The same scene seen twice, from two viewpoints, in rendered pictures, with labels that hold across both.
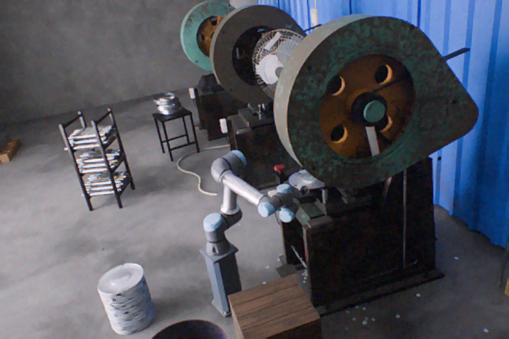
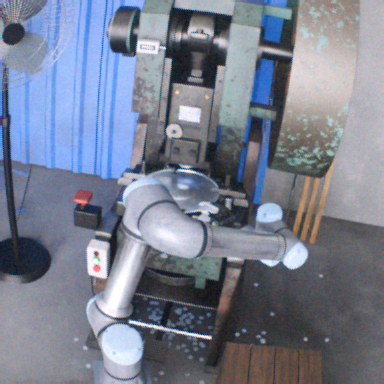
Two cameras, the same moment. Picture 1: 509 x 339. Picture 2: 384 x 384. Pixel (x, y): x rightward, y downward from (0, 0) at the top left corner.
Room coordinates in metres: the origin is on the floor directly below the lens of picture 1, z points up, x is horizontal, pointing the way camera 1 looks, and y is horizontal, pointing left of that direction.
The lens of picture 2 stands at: (1.79, 1.12, 1.75)
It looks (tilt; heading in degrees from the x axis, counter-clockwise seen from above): 32 degrees down; 287
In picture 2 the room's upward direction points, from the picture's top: 7 degrees clockwise
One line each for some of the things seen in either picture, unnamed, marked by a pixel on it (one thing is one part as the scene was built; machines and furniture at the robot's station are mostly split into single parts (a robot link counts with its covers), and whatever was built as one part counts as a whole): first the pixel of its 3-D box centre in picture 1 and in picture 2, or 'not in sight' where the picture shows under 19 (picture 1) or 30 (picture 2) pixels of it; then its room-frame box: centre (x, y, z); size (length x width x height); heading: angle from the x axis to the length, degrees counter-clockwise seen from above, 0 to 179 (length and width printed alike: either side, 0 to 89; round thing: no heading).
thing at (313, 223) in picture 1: (374, 234); (243, 236); (2.09, -0.69, 0.45); 0.92 x 0.12 x 0.90; 102
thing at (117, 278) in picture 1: (120, 278); not in sight; (2.21, 0.94, 0.33); 0.29 x 0.29 x 0.01
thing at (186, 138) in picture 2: not in sight; (190, 116); (2.32, -0.45, 1.04); 0.17 x 0.15 x 0.30; 102
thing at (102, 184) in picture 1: (99, 159); not in sight; (4.05, 1.52, 0.47); 0.46 x 0.43 x 0.95; 82
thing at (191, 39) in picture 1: (238, 64); not in sight; (5.81, -0.05, 0.87); 1.53 x 0.99 x 1.74; 105
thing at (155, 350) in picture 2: (319, 263); (165, 316); (2.30, -0.36, 0.14); 0.59 x 0.10 x 0.05; 102
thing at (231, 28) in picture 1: (287, 91); not in sight; (4.09, -0.49, 0.87); 1.53 x 0.99 x 1.74; 100
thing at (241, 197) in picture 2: (343, 188); (228, 187); (2.16, -0.53, 0.76); 0.17 x 0.06 x 0.10; 12
